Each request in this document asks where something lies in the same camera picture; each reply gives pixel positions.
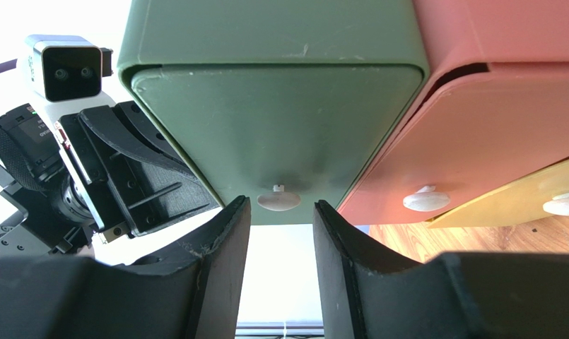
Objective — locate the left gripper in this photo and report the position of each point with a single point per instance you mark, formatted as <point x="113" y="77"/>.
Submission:
<point x="122" y="177"/>

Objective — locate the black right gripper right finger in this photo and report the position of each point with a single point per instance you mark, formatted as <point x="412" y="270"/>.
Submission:
<point x="368" y="290"/>

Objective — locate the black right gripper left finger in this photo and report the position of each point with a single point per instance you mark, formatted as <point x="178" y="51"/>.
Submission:
<point x="190" y="288"/>

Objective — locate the green top drawer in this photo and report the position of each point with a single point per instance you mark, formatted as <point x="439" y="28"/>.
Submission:
<point x="254" y="94"/>

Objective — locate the red drawer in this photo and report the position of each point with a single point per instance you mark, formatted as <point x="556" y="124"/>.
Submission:
<point x="495" y="108"/>

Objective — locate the yellow bottom drawer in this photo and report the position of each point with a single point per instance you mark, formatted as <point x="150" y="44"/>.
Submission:
<point x="538" y="195"/>

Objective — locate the aluminium rail frame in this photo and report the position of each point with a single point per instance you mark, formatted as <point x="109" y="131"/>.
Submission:
<point x="283" y="329"/>

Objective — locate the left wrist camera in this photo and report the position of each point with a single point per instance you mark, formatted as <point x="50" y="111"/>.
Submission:
<point x="64" y="67"/>

